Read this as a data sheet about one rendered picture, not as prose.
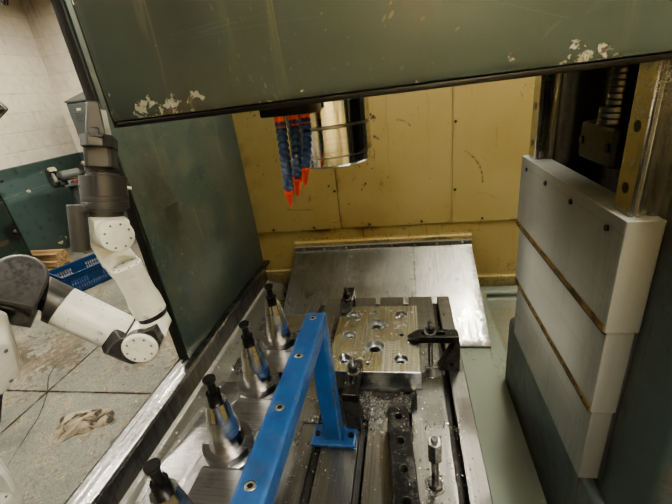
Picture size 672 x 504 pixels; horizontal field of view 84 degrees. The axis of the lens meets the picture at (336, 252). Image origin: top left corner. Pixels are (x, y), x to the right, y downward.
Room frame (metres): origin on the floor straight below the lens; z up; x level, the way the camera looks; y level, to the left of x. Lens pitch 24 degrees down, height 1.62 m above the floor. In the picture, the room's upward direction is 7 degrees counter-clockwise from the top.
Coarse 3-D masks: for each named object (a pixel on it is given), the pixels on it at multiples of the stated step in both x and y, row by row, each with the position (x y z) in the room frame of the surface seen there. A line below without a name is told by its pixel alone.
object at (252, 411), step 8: (240, 400) 0.43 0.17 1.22; (248, 400) 0.42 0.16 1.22; (256, 400) 0.42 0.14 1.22; (264, 400) 0.42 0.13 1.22; (232, 408) 0.41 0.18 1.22; (240, 408) 0.41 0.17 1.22; (248, 408) 0.41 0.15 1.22; (256, 408) 0.41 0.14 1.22; (264, 408) 0.40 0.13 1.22; (240, 416) 0.40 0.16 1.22; (248, 416) 0.39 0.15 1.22; (256, 416) 0.39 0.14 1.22; (264, 416) 0.39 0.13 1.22; (248, 424) 0.38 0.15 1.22; (256, 424) 0.38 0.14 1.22
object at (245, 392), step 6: (270, 366) 0.48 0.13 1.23; (276, 372) 0.47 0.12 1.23; (276, 378) 0.46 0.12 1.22; (240, 384) 0.45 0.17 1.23; (270, 384) 0.44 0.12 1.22; (276, 384) 0.46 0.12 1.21; (240, 390) 0.44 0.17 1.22; (246, 390) 0.43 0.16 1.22; (252, 390) 0.43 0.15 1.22; (258, 390) 0.43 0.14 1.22; (264, 390) 0.43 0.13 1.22; (270, 390) 0.43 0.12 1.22; (246, 396) 0.43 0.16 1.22; (252, 396) 0.43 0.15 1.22; (258, 396) 0.43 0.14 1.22; (264, 396) 0.43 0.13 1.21; (270, 396) 0.44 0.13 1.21
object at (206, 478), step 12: (204, 468) 0.32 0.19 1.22; (216, 468) 0.32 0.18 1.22; (228, 468) 0.32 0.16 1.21; (240, 468) 0.32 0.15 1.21; (192, 480) 0.31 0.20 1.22; (204, 480) 0.31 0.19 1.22; (216, 480) 0.30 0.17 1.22; (228, 480) 0.30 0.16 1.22; (192, 492) 0.29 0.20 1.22; (204, 492) 0.29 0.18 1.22; (216, 492) 0.29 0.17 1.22; (228, 492) 0.29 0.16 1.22
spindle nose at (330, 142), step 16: (320, 112) 0.68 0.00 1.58; (336, 112) 0.68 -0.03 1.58; (352, 112) 0.70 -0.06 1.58; (368, 112) 0.74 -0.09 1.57; (288, 128) 0.74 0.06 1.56; (320, 128) 0.69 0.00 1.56; (336, 128) 0.68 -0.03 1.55; (352, 128) 0.69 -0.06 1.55; (368, 128) 0.73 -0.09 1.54; (320, 144) 0.69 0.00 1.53; (336, 144) 0.68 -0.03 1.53; (352, 144) 0.69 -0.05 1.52; (368, 144) 0.72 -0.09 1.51; (320, 160) 0.69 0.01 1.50; (336, 160) 0.69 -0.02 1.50; (352, 160) 0.69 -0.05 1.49
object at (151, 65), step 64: (128, 0) 0.47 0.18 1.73; (192, 0) 0.46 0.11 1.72; (256, 0) 0.44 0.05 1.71; (320, 0) 0.43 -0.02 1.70; (384, 0) 0.42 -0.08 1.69; (448, 0) 0.41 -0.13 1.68; (512, 0) 0.39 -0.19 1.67; (576, 0) 0.38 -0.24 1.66; (640, 0) 0.37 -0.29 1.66; (128, 64) 0.48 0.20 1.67; (192, 64) 0.46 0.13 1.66; (256, 64) 0.45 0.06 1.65; (320, 64) 0.43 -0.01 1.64; (384, 64) 0.42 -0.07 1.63; (448, 64) 0.41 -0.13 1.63; (512, 64) 0.39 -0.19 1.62; (576, 64) 0.39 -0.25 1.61
